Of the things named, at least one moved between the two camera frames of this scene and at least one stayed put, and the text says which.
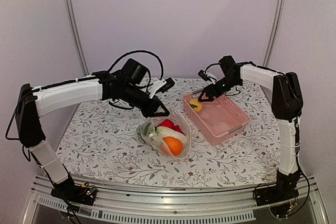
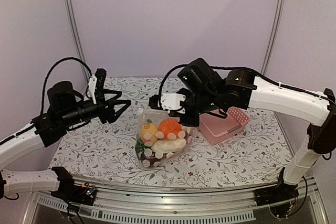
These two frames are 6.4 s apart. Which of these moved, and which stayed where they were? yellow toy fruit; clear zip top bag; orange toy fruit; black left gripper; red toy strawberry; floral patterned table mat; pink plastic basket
Moved: orange toy fruit; red toy strawberry; clear zip top bag; black left gripper; yellow toy fruit
Stayed: pink plastic basket; floral patterned table mat
